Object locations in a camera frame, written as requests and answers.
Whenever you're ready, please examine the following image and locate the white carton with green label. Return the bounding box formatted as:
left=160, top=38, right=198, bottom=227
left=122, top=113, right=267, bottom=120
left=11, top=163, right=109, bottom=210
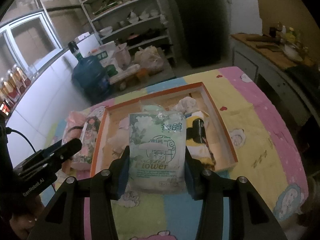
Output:
left=96, top=43, right=120, bottom=81

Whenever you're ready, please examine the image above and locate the wooden counter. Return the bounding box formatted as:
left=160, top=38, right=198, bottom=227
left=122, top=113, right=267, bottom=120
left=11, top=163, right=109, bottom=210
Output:
left=228, top=32, right=320, bottom=132

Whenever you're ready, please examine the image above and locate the blue water jug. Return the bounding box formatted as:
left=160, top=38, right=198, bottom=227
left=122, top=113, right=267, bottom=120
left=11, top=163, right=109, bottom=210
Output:
left=68, top=41, right=112, bottom=101

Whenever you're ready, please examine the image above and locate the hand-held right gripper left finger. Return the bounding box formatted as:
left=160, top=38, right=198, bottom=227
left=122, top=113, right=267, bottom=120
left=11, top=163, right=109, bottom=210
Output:
left=37, top=152, right=130, bottom=240

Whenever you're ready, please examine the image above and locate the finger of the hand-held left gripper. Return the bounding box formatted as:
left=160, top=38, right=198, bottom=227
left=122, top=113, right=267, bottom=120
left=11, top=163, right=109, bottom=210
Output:
left=41, top=138, right=83, bottom=161
left=14, top=157, right=72, bottom=181

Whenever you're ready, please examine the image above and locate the grey metal shelf rack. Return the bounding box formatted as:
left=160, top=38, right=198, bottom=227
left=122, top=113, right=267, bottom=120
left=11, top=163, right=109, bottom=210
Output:
left=81, top=0, right=177, bottom=66

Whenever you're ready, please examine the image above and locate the cluster of condiment bottles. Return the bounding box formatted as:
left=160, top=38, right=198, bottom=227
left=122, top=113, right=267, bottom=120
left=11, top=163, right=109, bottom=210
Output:
left=268, top=22, right=305, bottom=61

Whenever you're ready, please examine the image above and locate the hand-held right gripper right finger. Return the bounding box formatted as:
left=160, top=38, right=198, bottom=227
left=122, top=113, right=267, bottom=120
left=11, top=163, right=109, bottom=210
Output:
left=184, top=151, right=288, bottom=240

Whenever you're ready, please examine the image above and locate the row of drink bottles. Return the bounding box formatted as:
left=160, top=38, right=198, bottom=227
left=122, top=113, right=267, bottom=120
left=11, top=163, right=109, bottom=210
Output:
left=0, top=63, right=32, bottom=106

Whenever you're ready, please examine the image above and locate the black refrigerator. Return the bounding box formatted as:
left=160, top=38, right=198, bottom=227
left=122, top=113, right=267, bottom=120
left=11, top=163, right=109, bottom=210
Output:
left=163, top=0, right=230, bottom=68

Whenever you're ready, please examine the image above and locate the green tissue pack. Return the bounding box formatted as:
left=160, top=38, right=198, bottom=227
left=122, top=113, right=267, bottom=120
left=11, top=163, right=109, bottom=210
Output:
left=126, top=104, right=187, bottom=195

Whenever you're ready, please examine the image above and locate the black cable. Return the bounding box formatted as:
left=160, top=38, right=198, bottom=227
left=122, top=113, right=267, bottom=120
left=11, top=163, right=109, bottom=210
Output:
left=5, top=129, right=36, bottom=153

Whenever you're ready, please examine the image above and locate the cardboard sheet on wall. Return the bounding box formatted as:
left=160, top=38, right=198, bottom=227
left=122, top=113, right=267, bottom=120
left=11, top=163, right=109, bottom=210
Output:
left=256, top=0, right=312, bottom=37

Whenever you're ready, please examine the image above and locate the low wooden stool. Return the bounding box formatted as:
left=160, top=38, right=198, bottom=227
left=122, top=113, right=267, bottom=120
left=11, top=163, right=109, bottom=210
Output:
left=109, top=64, right=151, bottom=91

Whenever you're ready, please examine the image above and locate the floral tissue pack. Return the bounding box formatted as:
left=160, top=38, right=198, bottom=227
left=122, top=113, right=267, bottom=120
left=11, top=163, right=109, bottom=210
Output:
left=71, top=116, right=102, bottom=171

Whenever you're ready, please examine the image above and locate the pink tissue pack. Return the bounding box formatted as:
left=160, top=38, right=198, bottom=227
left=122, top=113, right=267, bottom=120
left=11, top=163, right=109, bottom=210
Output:
left=62, top=109, right=87, bottom=144

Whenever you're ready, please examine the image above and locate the window frame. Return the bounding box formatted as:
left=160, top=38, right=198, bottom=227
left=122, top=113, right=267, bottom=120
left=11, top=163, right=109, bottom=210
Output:
left=0, top=12, right=63, bottom=117

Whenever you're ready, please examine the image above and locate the person's left hand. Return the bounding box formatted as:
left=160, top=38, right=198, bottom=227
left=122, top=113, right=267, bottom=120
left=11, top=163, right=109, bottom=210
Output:
left=9, top=194, right=47, bottom=240

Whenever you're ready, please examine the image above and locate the pale soft cloth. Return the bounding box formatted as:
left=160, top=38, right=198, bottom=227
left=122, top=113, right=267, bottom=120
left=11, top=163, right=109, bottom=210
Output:
left=107, top=117, right=130, bottom=156

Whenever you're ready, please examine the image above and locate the plastic bag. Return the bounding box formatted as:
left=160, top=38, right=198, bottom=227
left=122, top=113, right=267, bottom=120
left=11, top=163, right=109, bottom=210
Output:
left=133, top=46, right=166, bottom=75

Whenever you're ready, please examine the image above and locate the phone with lit screen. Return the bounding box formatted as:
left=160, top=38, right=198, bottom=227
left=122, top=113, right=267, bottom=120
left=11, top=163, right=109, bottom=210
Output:
left=0, top=100, right=11, bottom=116

